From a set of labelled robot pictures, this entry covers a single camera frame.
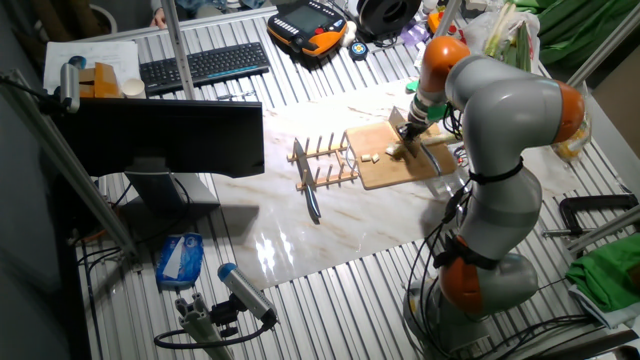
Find thin frame eyeglasses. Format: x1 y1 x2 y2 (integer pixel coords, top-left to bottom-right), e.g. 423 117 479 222
218 89 257 101

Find black computer monitor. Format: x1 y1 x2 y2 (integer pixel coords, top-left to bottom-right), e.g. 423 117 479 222
52 97 266 221

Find white paper cup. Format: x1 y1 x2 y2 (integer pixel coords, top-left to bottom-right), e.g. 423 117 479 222
121 78 147 100

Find black keyboard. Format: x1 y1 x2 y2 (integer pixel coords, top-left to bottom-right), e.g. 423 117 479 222
138 41 271 97

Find bag of green scallions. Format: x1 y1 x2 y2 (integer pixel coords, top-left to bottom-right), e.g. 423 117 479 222
462 0 541 74

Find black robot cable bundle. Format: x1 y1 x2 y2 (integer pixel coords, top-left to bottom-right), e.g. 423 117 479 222
404 102 601 360

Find upright aluminium post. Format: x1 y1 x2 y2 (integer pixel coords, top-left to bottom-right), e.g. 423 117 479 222
160 0 196 101

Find wooden peg knife rack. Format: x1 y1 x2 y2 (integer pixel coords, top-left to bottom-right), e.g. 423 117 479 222
286 132 361 194

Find pointed steel kitchen knife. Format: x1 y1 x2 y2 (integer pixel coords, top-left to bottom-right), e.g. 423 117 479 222
292 138 322 225

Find slanted aluminium frame bar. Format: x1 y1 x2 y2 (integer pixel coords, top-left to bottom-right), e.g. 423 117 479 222
567 204 640 254
0 69 139 256
564 4 640 91

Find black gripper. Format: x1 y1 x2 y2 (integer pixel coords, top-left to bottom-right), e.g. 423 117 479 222
397 110 432 146

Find white marble pattern mat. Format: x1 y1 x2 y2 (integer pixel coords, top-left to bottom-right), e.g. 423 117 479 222
212 82 599 291

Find black orange teach pendant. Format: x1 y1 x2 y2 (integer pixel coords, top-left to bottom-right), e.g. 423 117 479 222
266 0 349 57

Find black clamp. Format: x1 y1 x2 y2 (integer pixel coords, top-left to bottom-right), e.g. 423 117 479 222
542 193 640 239

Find folded green cloth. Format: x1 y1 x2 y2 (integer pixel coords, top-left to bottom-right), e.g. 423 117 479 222
565 234 640 314

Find wooden cutting board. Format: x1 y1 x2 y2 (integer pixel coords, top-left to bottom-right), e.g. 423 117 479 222
344 119 457 191

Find silver camera with blue end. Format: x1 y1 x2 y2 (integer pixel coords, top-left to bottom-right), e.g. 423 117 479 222
59 55 82 114
217 262 279 324

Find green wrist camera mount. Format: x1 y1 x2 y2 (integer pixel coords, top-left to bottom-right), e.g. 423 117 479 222
404 78 449 122

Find orange cardboard box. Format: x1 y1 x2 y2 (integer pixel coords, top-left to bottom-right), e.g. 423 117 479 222
77 62 122 100

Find short aluminium extrusion mount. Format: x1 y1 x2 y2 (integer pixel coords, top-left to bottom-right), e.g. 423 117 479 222
174 292 234 360

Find black round spool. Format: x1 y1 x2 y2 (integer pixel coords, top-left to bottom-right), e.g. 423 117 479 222
357 0 424 39

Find draped green cloth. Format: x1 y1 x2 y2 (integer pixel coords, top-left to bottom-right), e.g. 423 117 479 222
509 0 640 69

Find blue tissue pack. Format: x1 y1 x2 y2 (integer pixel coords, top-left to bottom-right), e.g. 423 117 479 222
155 232 205 292

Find white paper sheet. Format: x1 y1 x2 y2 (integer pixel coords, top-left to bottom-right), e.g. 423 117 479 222
43 39 142 96

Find steel cleaver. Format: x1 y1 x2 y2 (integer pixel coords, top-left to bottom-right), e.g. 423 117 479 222
388 105 444 177

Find purple plastic piece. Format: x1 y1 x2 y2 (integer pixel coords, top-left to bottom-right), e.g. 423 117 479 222
399 22 431 49

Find white rounded object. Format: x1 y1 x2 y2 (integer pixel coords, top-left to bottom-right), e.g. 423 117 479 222
341 20 359 49

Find black camera cable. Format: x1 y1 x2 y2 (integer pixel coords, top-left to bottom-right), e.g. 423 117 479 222
153 309 279 350

